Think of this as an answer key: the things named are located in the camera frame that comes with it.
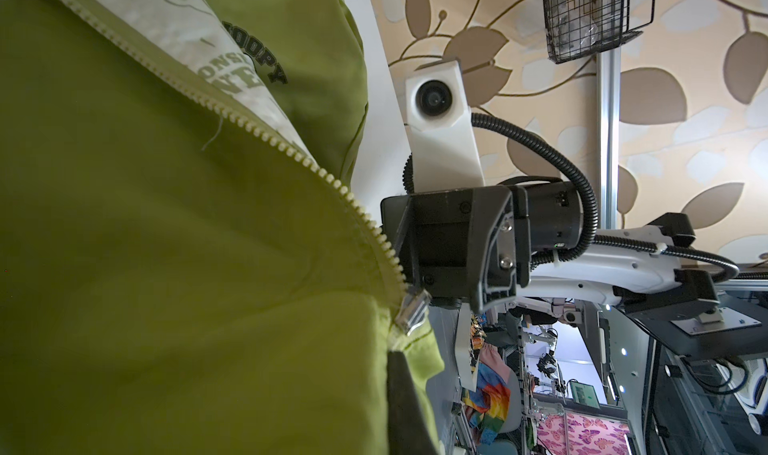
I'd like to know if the green jacket with cartoon print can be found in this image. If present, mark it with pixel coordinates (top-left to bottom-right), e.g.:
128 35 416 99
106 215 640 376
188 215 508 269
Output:
1 0 443 454

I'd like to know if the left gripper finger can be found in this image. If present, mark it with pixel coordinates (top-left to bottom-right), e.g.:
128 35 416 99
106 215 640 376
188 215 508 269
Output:
386 351 437 455

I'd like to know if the black wire basket right wall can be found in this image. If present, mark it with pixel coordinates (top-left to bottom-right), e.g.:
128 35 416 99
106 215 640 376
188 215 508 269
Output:
542 0 656 64

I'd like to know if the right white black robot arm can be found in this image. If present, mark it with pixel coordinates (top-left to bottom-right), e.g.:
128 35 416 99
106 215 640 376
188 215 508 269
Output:
381 114 767 362

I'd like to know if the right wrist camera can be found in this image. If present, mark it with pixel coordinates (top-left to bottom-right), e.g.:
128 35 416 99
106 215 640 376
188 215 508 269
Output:
405 59 485 193

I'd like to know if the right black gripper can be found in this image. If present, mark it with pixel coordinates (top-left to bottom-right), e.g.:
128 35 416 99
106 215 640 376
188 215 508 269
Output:
380 180 582 313

